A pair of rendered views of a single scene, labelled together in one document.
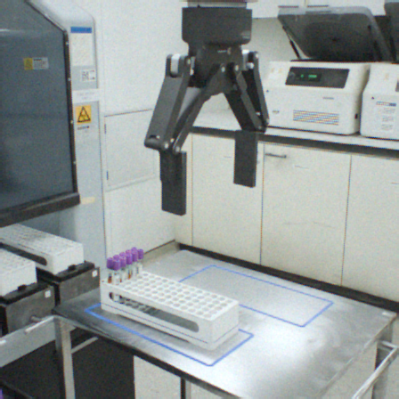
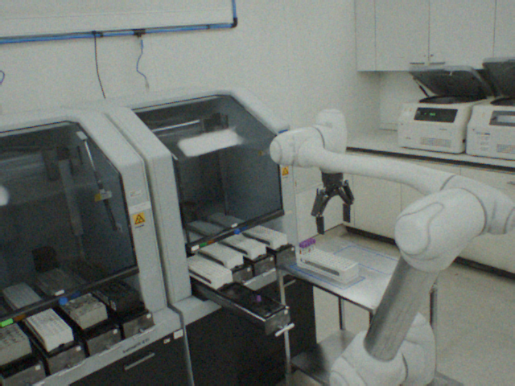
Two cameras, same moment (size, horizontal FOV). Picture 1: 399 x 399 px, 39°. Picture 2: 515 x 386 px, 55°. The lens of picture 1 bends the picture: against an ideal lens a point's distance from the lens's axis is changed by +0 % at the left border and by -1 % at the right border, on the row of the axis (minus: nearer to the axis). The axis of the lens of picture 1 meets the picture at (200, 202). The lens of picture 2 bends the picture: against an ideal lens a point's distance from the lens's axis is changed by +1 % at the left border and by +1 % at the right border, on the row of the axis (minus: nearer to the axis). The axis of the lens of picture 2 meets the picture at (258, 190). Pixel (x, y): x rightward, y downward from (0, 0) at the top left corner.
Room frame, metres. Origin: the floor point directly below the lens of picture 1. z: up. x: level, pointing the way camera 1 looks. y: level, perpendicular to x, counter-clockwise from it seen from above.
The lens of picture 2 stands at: (-1.04, -0.17, 1.88)
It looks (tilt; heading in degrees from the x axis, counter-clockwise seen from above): 17 degrees down; 14
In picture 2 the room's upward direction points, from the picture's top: 6 degrees counter-clockwise
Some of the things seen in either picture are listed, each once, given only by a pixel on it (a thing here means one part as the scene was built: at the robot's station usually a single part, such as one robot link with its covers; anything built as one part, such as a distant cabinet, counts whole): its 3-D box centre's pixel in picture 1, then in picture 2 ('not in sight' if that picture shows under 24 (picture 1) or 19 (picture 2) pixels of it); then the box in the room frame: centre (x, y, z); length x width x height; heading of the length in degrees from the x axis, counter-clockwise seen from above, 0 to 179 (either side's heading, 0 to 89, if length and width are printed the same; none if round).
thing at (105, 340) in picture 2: not in sight; (74, 312); (0.69, 1.17, 0.78); 0.73 x 0.14 x 0.09; 53
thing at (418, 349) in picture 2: not in sight; (407, 344); (0.44, -0.25, 0.87); 0.18 x 0.16 x 0.22; 137
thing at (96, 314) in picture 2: not in sight; (92, 316); (0.55, 0.98, 0.85); 0.12 x 0.02 x 0.06; 144
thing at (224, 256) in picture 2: not in sight; (217, 255); (1.17, 0.64, 0.83); 0.30 x 0.10 x 0.06; 53
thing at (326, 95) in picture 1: (329, 68); (447, 104); (3.21, -0.73, 1.22); 0.62 x 0.56 x 0.64; 141
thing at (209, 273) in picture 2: not in sight; (205, 272); (0.99, 0.64, 0.83); 0.30 x 0.10 x 0.06; 53
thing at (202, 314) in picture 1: (166, 305); (326, 264); (1.05, 0.07, 0.85); 0.30 x 0.10 x 0.06; 54
